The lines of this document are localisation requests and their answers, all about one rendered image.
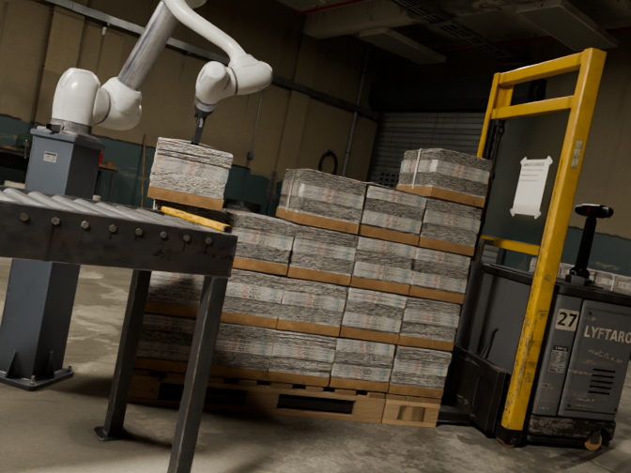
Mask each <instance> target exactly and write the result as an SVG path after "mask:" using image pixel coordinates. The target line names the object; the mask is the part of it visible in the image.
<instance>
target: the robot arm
mask: <svg viewBox="0 0 631 473"><path fill-rule="evenodd" d="M206 2H207V0H161V1H160V3H159V4H158V6H157V8H156V10H155V11H154V13H153V15H152V17H151V18H150V20H149V22H148V24H147V26H146V28H145V30H144V32H143V33H142V35H141V37H140V38H139V40H138V41H137V43H136V45H135V47H134V48H133V50H132V52H131V55H130V56H129V58H128V60H127V62H126V63H125V65H124V67H123V69H122V70H121V71H120V73H119V75H118V77H114V78H112V79H110V80H109V81H108V82H107V83H106V84H104V85H103V86H102V87H100V80H99V79H98V77H97V76H96V75H95V74H94V73H93V72H92V71H88V70H84V69H68V70H67V71H65V72H64V74H63V75H62V77H61V78H60V80H59V82H58V85H57V88H56V90H55V94H54V104H53V114H52V120H51V123H47V124H46V127H37V130H44V131H49V132H53V133H59V134H64V135H68V136H73V137H78V138H82V139H85V140H88V141H92V142H96V143H101V140H100V139H98V138H95V137H93V136H92V135H91V133H92V126H93V124H95V125H97V126H100V127H103V128H106V129H110V130H129V129H132V128H134V127H135V126H136V125H137V124H138V123H139V121H140V119H141V116H142V108H141V105H140V104H141V99H142V95H141V91H140V88H141V86H142V84H143V83H144V81H145V79H146V77H147V75H148V73H149V72H150V71H151V69H152V67H153V66H154V64H155V62H156V60H157V59H158V57H159V55H160V53H161V52H162V49H163V47H164V46H165V44H166V42H167V41H168V39H169V38H170V36H171V35H172V33H173V31H174V29H175V28H176V26H177V24H178V22H179V21H181V22H182V23H183V24H185V25H186V26H187V27H189V28H191V29H192V30H193V31H194V32H196V33H197V34H199V35H201V36H202V37H204V38H206V39H208V40H209V41H211V42H212V43H214V44H215V45H217V46H219V47H220V48H222V49H223V50H224V51H225V52H226V53H227V54H228V55H229V57H230V60H231V62H230V63H229V65H228V68H226V67H225V66H224V65H223V64H222V63H220V62H217V61H212V62H209V63H207V64H206V65H204V67H203V68H202V69H201V71H200V73H199V75H198V78H197V82H196V91H195V98H194V110H195V111H196V112H195V115H194V117H196V123H197V124H196V128H195V133H194V136H193V137H192V141H191V145H197V146H198V144H200V139H201V135H202V131H203V128H204V126H205V122H206V118H207V116H208V115H210V114H212V113H213V110H214V109H216V107H217V105H218V102H219V100H221V99H224V98H227V97H230V96H234V95H246V94H251V93H254V92H258V91H261V90H263V89H265V88H267V87H268V86H269V85H270V83H271V82H272V78H273V74H272V69H271V67H270V66H269V65H268V64H267V63H264V62H262V61H257V60H256V59H254V58H253V57H252V56H251V55H250V54H246V53H245V52H244V51H243V50H242V48H241V47H240V46H239V45H238V44H237V43H236V42H235V41H234V40H233V39H232V38H230V37H229V36H228V35H226V34H225V33H224V32H223V31H222V30H220V29H219V28H217V27H216V26H214V25H213V24H211V23H210V22H208V21H207V20H205V19H204V18H202V17H201V16H200V15H198V14H197V13H195V12H194V11H193V9H194V8H198V7H201V6H202V5H204V4H205V3H206ZM198 119H199V120H200V121H198ZM203 121H204V122H203Z"/></svg>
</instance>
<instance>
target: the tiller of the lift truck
mask: <svg viewBox="0 0 631 473"><path fill-rule="evenodd" d="M575 212H576V213H577V214H578V215H581V216H584V217H588V218H587V219H586V221H585V225H584V229H583V233H582V237H581V241H580V245H579V249H578V253H577V260H576V264H575V268H574V270H575V271H576V273H577V275H578V273H579V271H580V270H581V269H583V268H586V269H587V265H588V262H589V257H590V252H591V248H592V244H593V236H594V231H595V227H596V223H597V220H596V218H599V219H604V218H610V217H611V216H612V215H613V213H614V211H613V209H612V208H611V207H606V206H602V205H593V204H583V205H578V206H576V207H575ZM577 275H576V276H577Z"/></svg>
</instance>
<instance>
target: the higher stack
mask: <svg viewBox="0 0 631 473"><path fill-rule="evenodd" d="M404 155H405V157H404V159H403V161H402V164H401V168H400V170H401V171H400V176H399V181H398V182H399V183H397V185H407V186H412V188H413V186H426V187H435V188H440V189H444V190H448V191H456V192H460V193H465V194H468V195H473V196H477V197H482V198H485V197H487V196H486V193H487V189H488V186H489V185H488V184H487V183H488V179H489V175H490V173H489V172H490V168H491V165H492V163H493V161H491V160H486V159H483V158H479V157H475V156H472V155H468V154H463V153H459V152H455V151H452V150H447V149H443V148H429V149H423V150H421V148H420V150H409V151H406V153H405V154H404ZM424 198H427V199H426V200H427V201H426V202H425V204H426V206H425V209H424V212H423V214H422V216H423V218H422V224H421V225H420V228H421V229H420V233H419V234H418V236H419V237H427V238H432V239H436V240H441V241H447V242H452V243H456V244H461V245H466V246H471V247H474V245H475V243H476V239H478V238H477V237H476V235H477V233H478V232H479V230H480V229H479V227H480V224H481V222H480V221H479V220H480V219H481V215H482V212H483V211H482V210H481V209H477V208H475V207H480V206H472V205H468V204H463V203H459V202H455V201H450V200H446V199H441V198H438V197H433V196H426V197H424ZM478 215H479V216H478ZM478 222H479V223H478ZM477 225H478V226H477ZM411 246H414V247H416V248H415V249H416V252H415V254H416V255H415V254H414V255H415V256H414V258H413V260H412V261H411V262H413V263H412V268H411V270H412V271H413V273H412V278H411V282H410V284H409V285H410V286H415V287H421V288H426V289H432V290H438V291H443V292H449V293H454V294H459V295H464V294H465V289H466V287H467V278H468V276H469V269H468V267H469V264H470V258H469V257H467V256H463V255H465V254H461V253H455V252H446V251H441V250H436V249H431V248H426V247H421V246H416V245H411ZM402 295H403V296H405V297H407V301H406V304H405V309H404V310H403V311H404V313H403V316H402V320H401V321H402V324H401V325H400V327H401V328H400V330H399V333H398V334H399V335H403V336H409V337H417V338H424V339H431V340H439V341H445V342H453V341H454V338H455V334H456V333H455V332H456V328H458V320H459V318H460V317H459V314H460V312H459V311H460V309H461V306H460V305H458V304H456V303H454V302H449V301H443V300H437V299H432V298H421V297H415V296H410V295H404V294H402ZM394 345H395V347H394V350H393V352H394V353H393V357H394V359H393V363H392V370H391V374H390V378H389V383H390V384H392V385H401V386H411V387H419V388H429V389H443V388H444V384H445V381H446V380H445V379H446V375H447V371H448V366H449V364H450V362H451V357H452V354H451V353H450V352H448V351H447V350H440V349H433V348H425V347H418V346H410V345H402V344H396V343H394ZM383 393H384V394H385V397H384V398H385V399H386V401H385V404H384V408H383V413H382V417H381V423H386V424H397V425H408V426H420V427H431V428H436V425H437V419H438V415H439V409H440V403H441V399H440V398H432V397H423V396H413V395H404V394H394V393H388V392H383Z"/></svg>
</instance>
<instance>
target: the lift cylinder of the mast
mask: <svg viewBox="0 0 631 473"><path fill-rule="evenodd" d="M493 243H494V240H490V239H485V238H480V239H479V245H478V250H477V254H476V258H475V261H472V262H471V266H470V267H471V270H470V275H469V282H468V287H467V291H466V295H465V300H464V304H463V309H462V313H461V317H460V322H459V326H458V331H457V335H456V339H455V342H456V343H458V344H460V345H462V346H464V347H465V344H466V340H467V336H468V332H469V323H470V319H471V315H472V311H473V306H474V301H475V298H476V293H477V289H478V284H479V280H480V276H481V271H482V270H483V266H484V263H481V261H482V257H483V252H484V247H485V245H490V246H493ZM498 330H499V329H498V328H494V329H493V330H492V331H491V333H490V335H489V337H488V340H487V342H486V344H485V347H484V349H483V351H482V353H481V354H480V356H481V357H482V356H483V354H484V352H485V350H486V349H487V347H488V345H489V343H490V340H491V338H492V336H493V334H494V332H495V331H498Z"/></svg>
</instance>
